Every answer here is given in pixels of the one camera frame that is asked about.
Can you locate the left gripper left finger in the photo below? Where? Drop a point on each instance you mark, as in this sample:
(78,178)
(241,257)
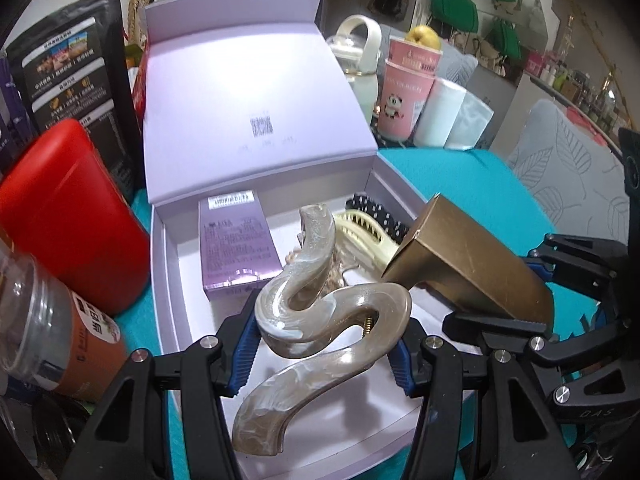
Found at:
(127,435)

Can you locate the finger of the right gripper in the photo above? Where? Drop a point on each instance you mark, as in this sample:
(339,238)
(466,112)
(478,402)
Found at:
(491,333)
(543,270)

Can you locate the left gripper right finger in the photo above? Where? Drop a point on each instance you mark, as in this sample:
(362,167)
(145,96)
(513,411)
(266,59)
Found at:
(480,410)

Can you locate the gold rectangular box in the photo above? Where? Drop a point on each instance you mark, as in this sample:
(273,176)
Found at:
(451,253)

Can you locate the black polka dot scrunchie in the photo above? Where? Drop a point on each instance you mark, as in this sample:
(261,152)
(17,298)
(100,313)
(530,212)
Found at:
(395,229)

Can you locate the cream yellow hair claw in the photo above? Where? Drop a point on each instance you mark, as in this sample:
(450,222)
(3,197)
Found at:
(360,235)

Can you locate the beige marbled hair claw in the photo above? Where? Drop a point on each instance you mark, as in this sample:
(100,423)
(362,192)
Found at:
(329,338)

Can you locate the purple small product box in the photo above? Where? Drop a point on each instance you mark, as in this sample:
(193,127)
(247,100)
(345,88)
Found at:
(236,246)

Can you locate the bear charm keychain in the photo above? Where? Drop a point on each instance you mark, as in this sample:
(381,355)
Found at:
(330,274)

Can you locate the teal bubble mat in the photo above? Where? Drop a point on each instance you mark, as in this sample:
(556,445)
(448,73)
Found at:
(486,189)

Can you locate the near grey leaf chair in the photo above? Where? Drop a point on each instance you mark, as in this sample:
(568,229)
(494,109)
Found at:
(578,184)

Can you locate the grey leaf chair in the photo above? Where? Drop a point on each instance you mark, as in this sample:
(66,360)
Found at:
(456,66)
(578,184)

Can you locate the clear jar orange label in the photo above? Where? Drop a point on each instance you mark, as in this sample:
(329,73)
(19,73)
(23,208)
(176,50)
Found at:
(51,337)

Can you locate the white paper roll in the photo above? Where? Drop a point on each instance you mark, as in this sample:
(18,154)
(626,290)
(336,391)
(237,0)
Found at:
(452,118)

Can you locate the far grey leaf chair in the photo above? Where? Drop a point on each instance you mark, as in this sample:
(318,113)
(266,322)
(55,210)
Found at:
(456,66)

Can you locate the pink panda cup stack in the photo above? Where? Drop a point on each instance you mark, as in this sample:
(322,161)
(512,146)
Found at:
(409,75)

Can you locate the red plastic canister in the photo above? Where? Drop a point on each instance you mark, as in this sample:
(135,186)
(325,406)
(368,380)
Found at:
(60,205)

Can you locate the lavender open gift box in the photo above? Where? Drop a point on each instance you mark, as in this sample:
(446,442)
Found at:
(246,95)

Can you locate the yellow pear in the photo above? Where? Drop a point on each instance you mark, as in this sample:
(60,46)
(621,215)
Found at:
(425,36)

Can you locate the green tote bag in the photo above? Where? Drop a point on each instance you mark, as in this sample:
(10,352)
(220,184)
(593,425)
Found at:
(459,14)

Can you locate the pale green white jug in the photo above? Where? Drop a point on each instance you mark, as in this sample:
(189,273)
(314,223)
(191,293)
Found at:
(357,48)

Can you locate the purple label jar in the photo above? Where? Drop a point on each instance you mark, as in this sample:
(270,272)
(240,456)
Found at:
(17,131)

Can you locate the black snack bag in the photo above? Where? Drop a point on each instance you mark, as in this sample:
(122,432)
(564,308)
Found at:
(72,65)

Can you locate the woven round fan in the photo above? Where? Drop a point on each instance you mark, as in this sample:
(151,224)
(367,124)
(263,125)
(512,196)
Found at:
(135,28)

